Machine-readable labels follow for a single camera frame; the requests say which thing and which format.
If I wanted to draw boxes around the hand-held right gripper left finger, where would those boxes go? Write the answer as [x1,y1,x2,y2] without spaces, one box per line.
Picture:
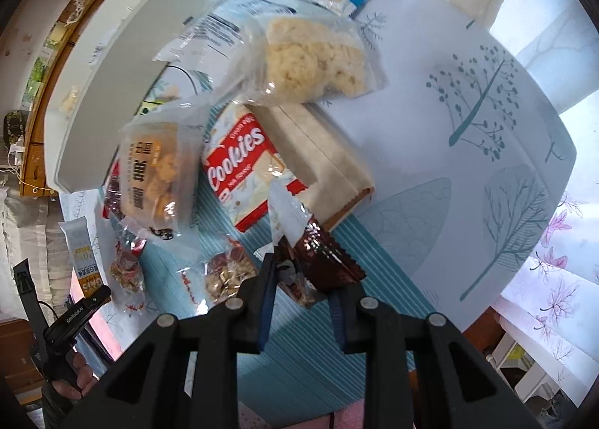
[61,248,278,429]

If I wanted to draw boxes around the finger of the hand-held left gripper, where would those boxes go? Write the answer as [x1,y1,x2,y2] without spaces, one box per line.
[80,285,113,316]

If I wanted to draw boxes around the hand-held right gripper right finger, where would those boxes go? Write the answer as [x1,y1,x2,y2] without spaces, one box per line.
[328,287,546,429]

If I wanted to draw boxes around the brown snack packet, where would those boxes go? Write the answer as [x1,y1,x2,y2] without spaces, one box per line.
[269,183,368,294]

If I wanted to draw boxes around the white plastic storage box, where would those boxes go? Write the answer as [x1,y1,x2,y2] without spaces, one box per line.
[46,0,217,196]

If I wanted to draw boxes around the person's left forearm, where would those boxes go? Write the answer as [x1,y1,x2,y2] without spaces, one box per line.
[41,382,76,425]

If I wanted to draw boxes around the person's left hand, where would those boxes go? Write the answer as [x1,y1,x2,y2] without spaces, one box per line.
[51,348,101,411]

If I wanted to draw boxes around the clear nut packet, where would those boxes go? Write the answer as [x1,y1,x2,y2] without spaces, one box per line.
[203,242,259,304]
[109,241,147,314]

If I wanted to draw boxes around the white orange oat bar packet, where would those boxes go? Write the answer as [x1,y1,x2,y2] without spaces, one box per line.
[58,217,102,312]

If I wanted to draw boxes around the white lace cloth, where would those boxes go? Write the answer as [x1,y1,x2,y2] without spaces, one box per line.
[0,185,78,320]

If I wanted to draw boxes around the dark red snack packet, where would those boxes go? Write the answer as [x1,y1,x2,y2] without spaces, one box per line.
[100,162,123,220]

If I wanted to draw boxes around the pink bed sheet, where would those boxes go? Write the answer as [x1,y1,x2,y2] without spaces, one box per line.
[238,398,368,429]

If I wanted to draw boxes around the clear fried snack packet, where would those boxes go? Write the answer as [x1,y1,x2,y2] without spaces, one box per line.
[117,122,198,239]

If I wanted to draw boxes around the red white cookie packet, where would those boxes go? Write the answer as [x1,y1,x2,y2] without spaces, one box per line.
[201,106,310,234]

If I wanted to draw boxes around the beige paper snack packet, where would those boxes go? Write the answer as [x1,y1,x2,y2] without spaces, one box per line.
[253,101,376,229]

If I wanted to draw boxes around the white stool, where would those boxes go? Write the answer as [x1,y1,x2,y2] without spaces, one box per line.
[484,330,565,411]

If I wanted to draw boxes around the dark patterned pouch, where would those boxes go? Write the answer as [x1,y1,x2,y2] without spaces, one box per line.
[4,111,33,149]

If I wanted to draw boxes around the wooden cabinet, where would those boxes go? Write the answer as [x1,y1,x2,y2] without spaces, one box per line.
[19,0,123,198]

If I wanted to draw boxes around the clear rice cracker packet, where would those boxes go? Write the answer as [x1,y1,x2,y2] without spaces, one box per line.
[234,14,390,108]

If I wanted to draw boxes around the white packet with black print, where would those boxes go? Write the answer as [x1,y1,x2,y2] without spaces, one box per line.
[154,6,250,65]

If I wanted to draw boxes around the tree print tablecloth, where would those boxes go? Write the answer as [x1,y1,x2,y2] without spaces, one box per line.
[60,0,577,411]

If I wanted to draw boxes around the black plastic frame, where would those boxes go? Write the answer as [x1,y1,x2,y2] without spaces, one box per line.
[13,259,50,366]

